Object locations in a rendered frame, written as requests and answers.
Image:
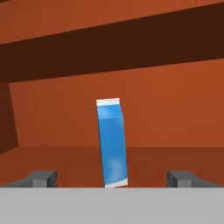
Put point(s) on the blue and white milk carton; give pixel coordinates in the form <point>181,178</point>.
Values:
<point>112,143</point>

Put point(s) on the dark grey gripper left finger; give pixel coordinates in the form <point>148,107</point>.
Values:
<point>43,178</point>

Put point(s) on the brown wooden cabinet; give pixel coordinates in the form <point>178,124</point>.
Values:
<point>87,58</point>

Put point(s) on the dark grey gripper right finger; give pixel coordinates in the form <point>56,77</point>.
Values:
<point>180,178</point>

